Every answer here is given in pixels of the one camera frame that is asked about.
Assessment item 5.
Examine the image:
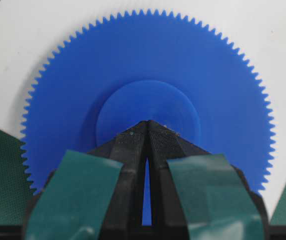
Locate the blue plastic gear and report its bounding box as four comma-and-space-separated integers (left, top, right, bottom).
19, 8, 276, 226

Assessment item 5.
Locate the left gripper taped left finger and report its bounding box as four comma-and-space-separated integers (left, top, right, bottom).
24, 121, 147, 240

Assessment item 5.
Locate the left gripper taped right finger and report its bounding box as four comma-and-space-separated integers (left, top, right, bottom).
147, 120, 270, 240

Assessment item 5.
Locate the white rectangular board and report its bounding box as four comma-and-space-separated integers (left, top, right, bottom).
0, 0, 286, 215

